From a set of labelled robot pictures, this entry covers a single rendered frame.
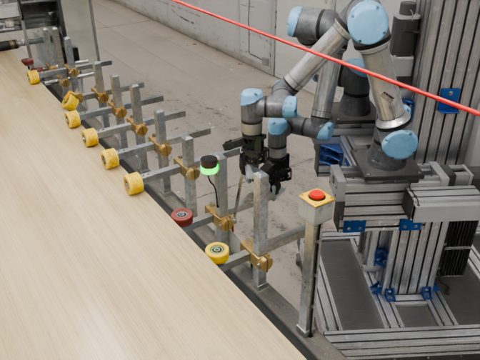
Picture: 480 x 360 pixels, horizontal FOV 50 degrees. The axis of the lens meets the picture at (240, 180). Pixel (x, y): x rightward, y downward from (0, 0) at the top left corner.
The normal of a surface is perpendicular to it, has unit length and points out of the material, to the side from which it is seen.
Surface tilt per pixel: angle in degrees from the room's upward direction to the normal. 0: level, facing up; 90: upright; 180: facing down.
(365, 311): 0
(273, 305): 0
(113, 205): 0
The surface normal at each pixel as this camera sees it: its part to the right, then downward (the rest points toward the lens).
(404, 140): -0.07, 0.61
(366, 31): -0.16, 0.40
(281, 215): 0.00, -0.86
